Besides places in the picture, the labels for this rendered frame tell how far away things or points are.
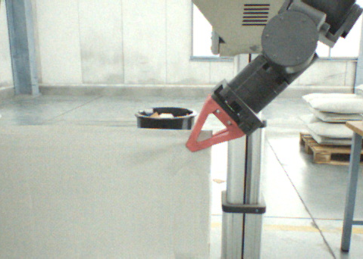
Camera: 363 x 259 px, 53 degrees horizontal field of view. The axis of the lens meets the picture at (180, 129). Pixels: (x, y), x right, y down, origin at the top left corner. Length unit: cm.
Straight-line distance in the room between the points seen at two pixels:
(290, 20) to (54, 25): 889
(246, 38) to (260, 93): 52
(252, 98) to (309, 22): 12
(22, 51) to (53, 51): 67
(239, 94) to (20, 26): 891
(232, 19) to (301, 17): 54
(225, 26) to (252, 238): 61
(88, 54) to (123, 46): 85
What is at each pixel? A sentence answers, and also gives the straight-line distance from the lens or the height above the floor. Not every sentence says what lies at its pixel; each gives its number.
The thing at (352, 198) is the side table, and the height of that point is 33.
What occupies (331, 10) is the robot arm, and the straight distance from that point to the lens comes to 49.
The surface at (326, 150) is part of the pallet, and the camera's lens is 389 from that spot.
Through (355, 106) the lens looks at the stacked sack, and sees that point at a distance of 386.
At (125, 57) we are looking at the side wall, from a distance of 870.
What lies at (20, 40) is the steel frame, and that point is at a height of 127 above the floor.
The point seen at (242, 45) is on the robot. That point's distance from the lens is 100.
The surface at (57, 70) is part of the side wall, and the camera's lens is 923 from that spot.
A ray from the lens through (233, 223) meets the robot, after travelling 112.
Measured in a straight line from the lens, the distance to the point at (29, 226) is 57.
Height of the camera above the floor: 115
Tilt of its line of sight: 13 degrees down
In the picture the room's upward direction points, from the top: straight up
